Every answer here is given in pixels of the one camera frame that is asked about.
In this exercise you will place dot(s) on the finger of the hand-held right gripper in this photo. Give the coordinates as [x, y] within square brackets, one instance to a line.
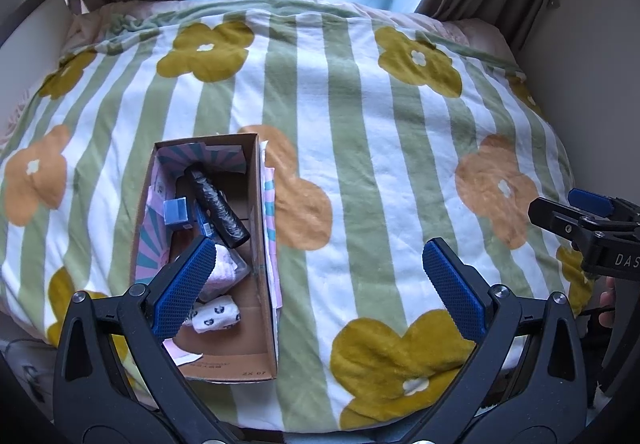
[590, 201]
[557, 219]

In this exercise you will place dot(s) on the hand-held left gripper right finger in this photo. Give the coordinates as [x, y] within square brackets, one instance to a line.
[452, 289]

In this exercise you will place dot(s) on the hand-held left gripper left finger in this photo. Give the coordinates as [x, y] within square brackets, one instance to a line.
[185, 284]

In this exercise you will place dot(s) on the white sock black print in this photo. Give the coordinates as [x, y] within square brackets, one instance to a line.
[217, 316]

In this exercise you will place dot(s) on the cardboard box with pink flaps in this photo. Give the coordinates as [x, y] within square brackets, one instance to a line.
[250, 324]

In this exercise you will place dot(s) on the black trash bag roll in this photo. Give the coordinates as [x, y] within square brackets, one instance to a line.
[215, 209]

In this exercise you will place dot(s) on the person's right hand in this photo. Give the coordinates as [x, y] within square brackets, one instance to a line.
[607, 309]

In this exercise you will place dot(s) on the blue packet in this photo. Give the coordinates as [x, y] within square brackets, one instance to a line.
[206, 226]

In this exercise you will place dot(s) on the small blue box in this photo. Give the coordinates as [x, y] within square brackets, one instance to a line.
[177, 214]

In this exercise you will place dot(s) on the striped floral blanket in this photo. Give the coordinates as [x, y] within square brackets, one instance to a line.
[375, 123]

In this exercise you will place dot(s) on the white bedside board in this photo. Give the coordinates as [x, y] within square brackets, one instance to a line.
[35, 48]

